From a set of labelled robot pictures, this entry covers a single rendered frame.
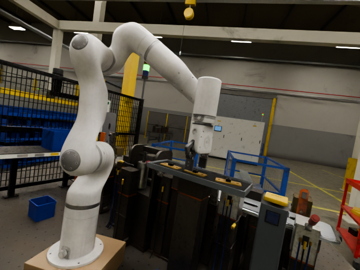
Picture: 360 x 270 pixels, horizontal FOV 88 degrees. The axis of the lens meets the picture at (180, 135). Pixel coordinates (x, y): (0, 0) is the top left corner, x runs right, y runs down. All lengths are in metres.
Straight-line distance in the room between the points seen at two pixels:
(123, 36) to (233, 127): 8.43
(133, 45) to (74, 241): 0.73
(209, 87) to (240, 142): 8.44
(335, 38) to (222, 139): 5.71
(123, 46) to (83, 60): 0.15
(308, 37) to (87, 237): 4.66
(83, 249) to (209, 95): 0.71
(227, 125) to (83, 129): 8.46
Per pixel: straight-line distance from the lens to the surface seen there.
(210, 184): 0.61
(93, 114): 0.74
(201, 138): 0.63
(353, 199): 5.00
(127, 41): 0.77
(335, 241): 0.94
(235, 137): 9.02
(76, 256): 0.87
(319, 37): 4.83
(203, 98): 0.64
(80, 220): 0.81
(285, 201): 0.62
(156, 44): 0.73
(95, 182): 0.81
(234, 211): 0.81
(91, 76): 0.75
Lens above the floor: 1.33
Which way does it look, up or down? 3 degrees down
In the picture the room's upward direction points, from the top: 9 degrees clockwise
